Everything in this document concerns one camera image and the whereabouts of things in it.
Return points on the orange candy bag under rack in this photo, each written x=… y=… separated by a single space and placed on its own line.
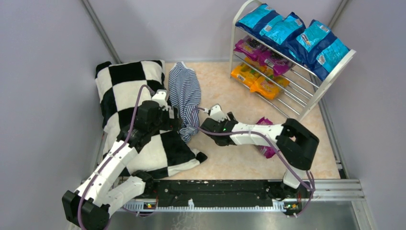
x=246 y=75

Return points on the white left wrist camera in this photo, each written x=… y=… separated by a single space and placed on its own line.
x=161 y=98

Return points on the orange 100 candy bag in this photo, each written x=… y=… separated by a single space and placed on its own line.
x=269 y=86

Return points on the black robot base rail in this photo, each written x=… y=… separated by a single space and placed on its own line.
x=221 y=193

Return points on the blue Slendy candy bag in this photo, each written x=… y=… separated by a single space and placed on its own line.
x=318 y=48

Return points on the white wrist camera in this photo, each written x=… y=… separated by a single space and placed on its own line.
x=216 y=113
x=161 y=98

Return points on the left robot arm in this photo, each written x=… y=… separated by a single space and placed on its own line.
x=93 y=203

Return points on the white metal shoe rack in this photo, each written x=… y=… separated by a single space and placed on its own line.
x=305 y=89

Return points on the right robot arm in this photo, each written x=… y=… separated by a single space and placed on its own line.
x=293 y=143

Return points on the blue white striped cloth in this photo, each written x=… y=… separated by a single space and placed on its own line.
x=185 y=94

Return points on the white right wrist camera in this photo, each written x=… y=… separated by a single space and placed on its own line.
x=216 y=113

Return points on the blue candy bag front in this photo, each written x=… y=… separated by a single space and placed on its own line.
x=260 y=21

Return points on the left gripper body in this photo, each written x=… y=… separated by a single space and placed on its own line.
x=173 y=119

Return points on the black white checkered pillow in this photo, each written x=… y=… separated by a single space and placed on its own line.
x=118 y=87

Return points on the purple grape candy bag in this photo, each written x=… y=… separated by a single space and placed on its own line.
x=279 y=64
x=250 y=47

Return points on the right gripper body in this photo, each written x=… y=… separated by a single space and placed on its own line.
x=205 y=125

